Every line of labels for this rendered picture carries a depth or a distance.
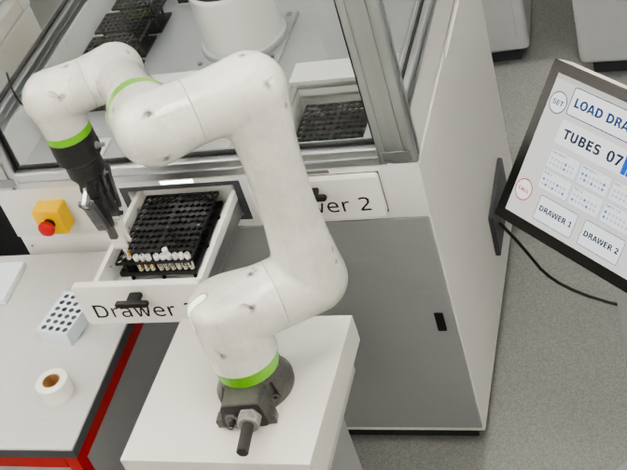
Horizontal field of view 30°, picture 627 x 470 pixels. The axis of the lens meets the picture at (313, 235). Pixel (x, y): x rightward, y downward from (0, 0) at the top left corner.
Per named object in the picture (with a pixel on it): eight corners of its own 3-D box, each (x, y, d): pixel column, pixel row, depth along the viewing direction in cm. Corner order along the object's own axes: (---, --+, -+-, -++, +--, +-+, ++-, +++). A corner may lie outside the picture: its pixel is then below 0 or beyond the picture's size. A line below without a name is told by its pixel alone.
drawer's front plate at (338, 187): (387, 215, 250) (376, 176, 243) (260, 223, 260) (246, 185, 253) (388, 211, 251) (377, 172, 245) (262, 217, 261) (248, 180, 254)
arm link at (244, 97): (366, 309, 211) (288, 56, 179) (284, 346, 209) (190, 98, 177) (340, 270, 221) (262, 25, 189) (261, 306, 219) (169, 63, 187)
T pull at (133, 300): (148, 308, 235) (146, 303, 234) (115, 309, 238) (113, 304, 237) (154, 295, 238) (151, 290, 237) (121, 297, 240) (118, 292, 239)
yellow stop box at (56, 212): (68, 236, 271) (56, 213, 266) (41, 237, 273) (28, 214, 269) (76, 221, 274) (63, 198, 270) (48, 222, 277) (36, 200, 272)
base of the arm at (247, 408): (280, 461, 204) (271, 438, 201) (200, 466, 208) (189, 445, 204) (299, 353, 224) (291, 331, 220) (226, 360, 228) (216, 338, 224)
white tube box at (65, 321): (72, 346, 254) (65, 334, 251) (42, 341, 258) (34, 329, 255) (101, 305, 262) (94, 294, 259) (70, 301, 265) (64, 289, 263)
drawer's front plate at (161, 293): (215, 321, 239) (198, 283, 232) (89, 324, 249) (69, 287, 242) (216, 314, 241) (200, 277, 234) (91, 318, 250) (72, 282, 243)
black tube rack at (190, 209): (200, 282, 247) (189, 260, 243) (125, 284, 253) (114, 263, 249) (227, 212, 263) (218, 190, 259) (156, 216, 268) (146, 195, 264)
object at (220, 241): (207, 310, 240) (198, 289, 236) (96, 312, 248) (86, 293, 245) (255, 184, 268) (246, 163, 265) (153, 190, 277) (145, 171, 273)
